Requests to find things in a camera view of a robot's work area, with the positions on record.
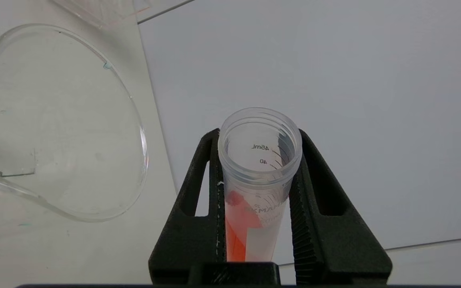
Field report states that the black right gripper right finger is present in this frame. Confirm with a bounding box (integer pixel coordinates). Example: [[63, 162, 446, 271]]
[[289, 129, 393, 285]]

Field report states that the clear acrylic test tube rack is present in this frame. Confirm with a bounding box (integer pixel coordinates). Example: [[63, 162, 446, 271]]
[[50, 0, 153, 29]]

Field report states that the test tube with red pigment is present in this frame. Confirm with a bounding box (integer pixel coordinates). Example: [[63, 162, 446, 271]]
[[217, 107, 303, 263]]

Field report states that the clear glass beaker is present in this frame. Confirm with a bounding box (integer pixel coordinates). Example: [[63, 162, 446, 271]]
[[0, 23, 149, 236]]

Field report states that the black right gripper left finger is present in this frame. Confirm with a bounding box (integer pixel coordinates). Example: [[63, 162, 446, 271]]
[[148, 128, 228, 285]]

